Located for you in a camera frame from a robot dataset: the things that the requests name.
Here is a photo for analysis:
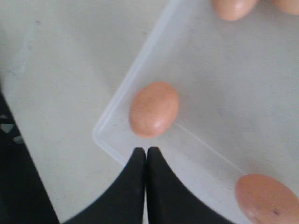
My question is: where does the brown egg lone right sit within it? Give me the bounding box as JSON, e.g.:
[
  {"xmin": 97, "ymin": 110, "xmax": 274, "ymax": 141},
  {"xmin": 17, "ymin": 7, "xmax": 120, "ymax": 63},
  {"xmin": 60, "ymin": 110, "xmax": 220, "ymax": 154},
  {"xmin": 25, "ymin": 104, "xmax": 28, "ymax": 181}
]
[{"xmin": 235, "ymin": 174, "xmax": 299, "ymax": 224}]

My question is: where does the brown egg bottom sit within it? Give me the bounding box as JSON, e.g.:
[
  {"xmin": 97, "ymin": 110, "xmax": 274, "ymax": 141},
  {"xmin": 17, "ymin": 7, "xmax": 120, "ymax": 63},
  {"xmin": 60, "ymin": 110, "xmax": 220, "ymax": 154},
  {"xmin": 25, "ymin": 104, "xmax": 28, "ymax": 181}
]
[{"xmin": 129, "ymin": 82, "xmax": 179, "ymax": 138}]

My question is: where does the brown egg third row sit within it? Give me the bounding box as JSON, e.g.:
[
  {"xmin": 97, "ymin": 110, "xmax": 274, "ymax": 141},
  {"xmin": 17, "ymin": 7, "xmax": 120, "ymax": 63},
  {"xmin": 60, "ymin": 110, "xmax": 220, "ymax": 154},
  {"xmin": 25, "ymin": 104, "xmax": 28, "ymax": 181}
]
[{"xmin": 273, "ymin": 0, "xmax": 299, "ymax": 15}]

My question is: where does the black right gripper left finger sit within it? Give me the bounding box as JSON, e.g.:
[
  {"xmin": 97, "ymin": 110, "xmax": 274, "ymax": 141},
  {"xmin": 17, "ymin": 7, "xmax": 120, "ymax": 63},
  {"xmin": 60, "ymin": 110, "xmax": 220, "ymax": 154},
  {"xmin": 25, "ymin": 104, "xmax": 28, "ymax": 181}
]
[{"xmin": 66, "ymin": 147, "xmax": 146, "ymax": 224}]

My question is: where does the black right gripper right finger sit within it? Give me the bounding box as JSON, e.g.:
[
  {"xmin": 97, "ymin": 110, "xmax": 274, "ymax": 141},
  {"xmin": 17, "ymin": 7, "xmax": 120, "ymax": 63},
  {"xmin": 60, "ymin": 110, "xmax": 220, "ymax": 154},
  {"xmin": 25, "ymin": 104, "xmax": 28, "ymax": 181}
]
[{"xmin": 147, "ymin": 147, "xmax": 231, "ymax": 224}]

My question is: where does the clear plastic box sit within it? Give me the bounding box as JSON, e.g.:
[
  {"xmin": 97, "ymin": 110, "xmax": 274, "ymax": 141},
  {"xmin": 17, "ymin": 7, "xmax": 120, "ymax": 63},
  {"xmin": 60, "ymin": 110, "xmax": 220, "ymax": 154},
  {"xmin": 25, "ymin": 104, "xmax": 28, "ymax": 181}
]
[{"xmin": 93, "ymin": 0, "xmax": 299, "ymax": 224}]

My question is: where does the brown egg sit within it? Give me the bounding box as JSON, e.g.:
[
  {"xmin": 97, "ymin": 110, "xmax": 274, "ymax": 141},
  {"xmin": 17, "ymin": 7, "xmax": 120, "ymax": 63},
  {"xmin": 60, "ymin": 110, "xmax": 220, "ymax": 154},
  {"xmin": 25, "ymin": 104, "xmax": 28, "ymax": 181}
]
[
  {"xmin": 211, "ymin": 0, "xmax": 259, "ymax": 21},
  {"xmin": 129, "ymin": 82, "xmax": 179, "ymax": 138}
]

